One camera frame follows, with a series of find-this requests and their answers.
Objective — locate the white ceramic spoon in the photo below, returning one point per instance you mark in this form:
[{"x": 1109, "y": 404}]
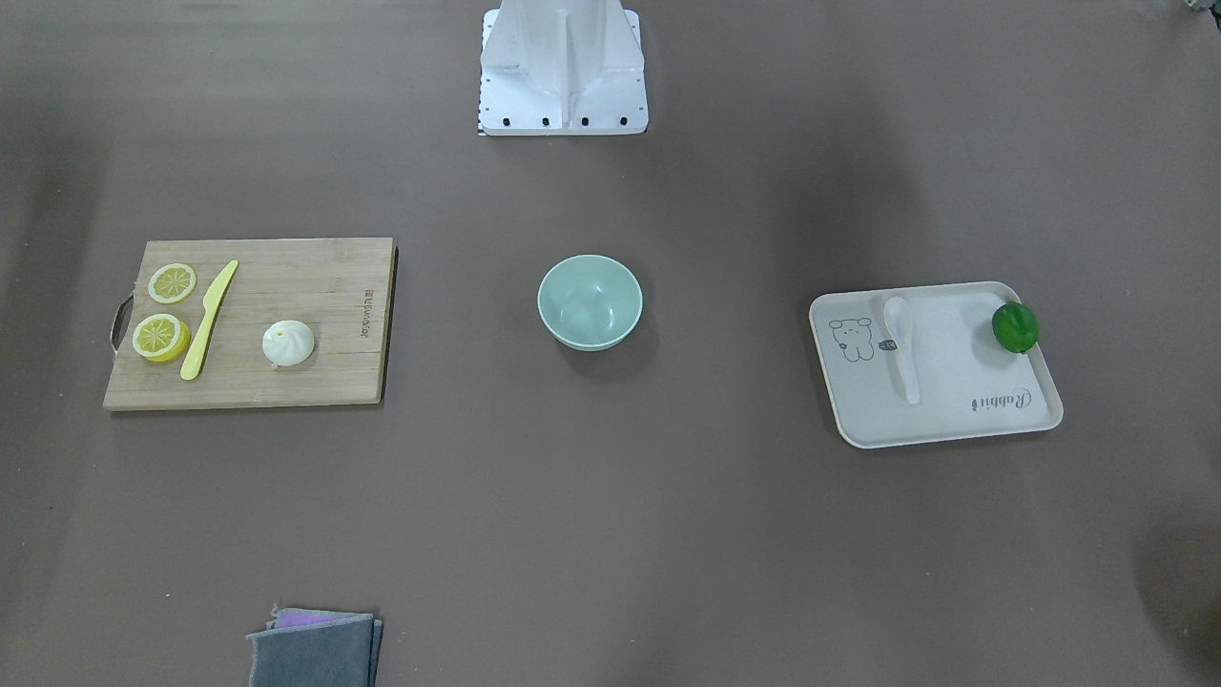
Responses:
[{"x": 898, "y": 317}]

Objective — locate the white steamed bun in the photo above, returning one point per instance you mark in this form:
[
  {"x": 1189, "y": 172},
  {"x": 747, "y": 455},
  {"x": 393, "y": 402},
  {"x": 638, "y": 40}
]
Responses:
[{"x": 287, "y": 343}]

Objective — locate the mint green bowl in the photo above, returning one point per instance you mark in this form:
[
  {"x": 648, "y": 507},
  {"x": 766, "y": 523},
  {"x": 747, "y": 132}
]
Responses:
[{"x": 590, "y": 302}]

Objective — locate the bamboo cutting board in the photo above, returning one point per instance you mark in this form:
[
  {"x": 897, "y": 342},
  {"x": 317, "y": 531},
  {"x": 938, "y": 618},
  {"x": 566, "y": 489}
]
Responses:
[{"x": 342, "y": 288}]

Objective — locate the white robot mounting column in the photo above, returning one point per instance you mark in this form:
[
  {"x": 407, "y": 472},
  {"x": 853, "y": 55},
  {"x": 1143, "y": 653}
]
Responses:
[{"x": 574, "y": 68}]

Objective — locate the cream rabbit tray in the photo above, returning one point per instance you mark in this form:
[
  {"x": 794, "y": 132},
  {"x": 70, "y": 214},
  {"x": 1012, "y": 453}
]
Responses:
[{"x": 970, "y": 385}]

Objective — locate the green lime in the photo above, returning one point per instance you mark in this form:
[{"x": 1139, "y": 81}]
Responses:
[{"x": 1015, "y": 327}]

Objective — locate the yellow plastic knife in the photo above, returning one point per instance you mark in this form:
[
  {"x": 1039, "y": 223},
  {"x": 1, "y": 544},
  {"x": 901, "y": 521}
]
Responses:
[{"x": 213, "y": 298}]

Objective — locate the grey folded cloth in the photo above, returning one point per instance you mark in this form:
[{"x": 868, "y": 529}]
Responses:
[{"x": 306, "y": 647}]

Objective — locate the lemon slice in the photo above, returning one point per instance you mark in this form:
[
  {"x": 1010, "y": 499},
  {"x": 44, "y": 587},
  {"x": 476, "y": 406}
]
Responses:
[{"x": 172, "y": 283}]

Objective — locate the lemon half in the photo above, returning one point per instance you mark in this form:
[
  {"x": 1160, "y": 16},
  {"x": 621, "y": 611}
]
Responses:
[{"x": 161, "y": 338}]

